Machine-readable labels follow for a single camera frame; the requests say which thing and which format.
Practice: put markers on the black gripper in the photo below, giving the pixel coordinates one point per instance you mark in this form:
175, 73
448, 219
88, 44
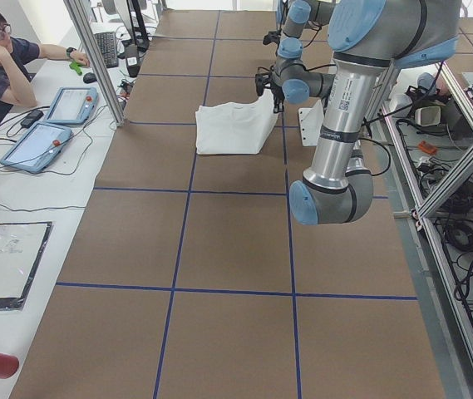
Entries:
278, 94

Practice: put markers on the white long-sleeve printed shirt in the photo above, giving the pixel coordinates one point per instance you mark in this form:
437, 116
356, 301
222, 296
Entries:
235, 128

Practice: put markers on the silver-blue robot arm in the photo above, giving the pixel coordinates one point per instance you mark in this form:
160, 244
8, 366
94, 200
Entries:
293, 17
366, 37

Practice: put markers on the black monitor stand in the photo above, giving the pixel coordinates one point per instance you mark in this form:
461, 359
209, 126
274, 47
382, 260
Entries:
135, 26

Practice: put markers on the orange connector box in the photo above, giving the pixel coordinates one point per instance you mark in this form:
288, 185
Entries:
427, 148

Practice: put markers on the black keyboard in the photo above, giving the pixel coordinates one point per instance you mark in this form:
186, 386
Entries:
106, 42

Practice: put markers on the black computer mouse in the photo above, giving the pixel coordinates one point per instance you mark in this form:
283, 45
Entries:
89, 77

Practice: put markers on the upper blue teach pendant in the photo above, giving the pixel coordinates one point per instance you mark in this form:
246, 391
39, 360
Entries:
72, 105

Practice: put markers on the blue teach pendant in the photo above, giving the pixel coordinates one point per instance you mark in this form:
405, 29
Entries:
72, 105
37, 148

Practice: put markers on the green plastic tool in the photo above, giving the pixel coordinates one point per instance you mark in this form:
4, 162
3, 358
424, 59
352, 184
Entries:
77, 67

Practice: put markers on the black power adapter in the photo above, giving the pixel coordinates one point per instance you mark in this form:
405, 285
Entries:
31, 118

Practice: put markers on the lower blue teach pendant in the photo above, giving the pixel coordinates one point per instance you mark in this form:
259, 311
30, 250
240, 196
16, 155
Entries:
37, 148

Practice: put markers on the white sheet with black border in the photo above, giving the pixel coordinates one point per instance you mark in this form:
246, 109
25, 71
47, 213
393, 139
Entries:
21, 249

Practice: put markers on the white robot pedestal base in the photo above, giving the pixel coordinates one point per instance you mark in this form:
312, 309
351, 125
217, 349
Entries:
310, 121

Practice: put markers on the aluminium frame rail right side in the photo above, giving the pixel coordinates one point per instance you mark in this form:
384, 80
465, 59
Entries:
437, 211

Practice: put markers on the aluminium frame post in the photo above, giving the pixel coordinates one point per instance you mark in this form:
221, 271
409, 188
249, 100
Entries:
80, 22

